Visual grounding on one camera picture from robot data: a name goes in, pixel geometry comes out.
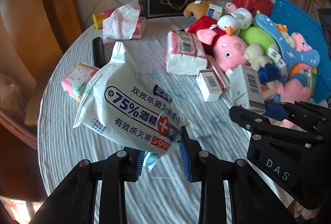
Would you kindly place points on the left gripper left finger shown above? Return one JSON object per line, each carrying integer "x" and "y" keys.
{"x": 135, "y": 164}

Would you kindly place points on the white medicine box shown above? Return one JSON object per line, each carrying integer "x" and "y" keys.
{"x": 209, "y": 85}
{"x": 246, "y": 89}

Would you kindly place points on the crumpled white paper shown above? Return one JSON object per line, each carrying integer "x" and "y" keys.
{"x": 122, "y": 22}

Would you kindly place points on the white alcohol wipes pack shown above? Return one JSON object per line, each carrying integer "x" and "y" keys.
{"x": 125, "y": 106}

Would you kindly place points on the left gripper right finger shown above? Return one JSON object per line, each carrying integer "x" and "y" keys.
{"x": 189, "y": 151}

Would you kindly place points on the yellow pink tube can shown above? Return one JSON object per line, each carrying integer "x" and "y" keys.
{"x": 98, "y": 18}

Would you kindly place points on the white duck plush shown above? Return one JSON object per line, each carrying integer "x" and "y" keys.
{"x": 233, "y": 22}

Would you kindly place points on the brown plush dog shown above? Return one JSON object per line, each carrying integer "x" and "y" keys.
{"x": 197, "y": 9}

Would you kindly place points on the small pink pig plush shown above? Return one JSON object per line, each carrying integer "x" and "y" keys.
{"x": 301, "y": 46}

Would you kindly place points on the blue plastic storage crate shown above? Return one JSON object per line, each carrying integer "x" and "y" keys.
{"x": 297, "y": 20}

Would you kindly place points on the black cylinder roll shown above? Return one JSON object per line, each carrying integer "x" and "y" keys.
{"x": 98, "y": 52}

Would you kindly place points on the pink tissue pack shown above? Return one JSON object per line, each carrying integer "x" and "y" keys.
{"x": 185, "y": 54}

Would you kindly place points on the pink green wipes pack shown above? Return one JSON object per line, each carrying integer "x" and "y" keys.
{"x": 74, "y": 83}

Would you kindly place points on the cream bear plush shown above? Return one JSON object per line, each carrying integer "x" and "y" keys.
{"x": 254, "y": 54}

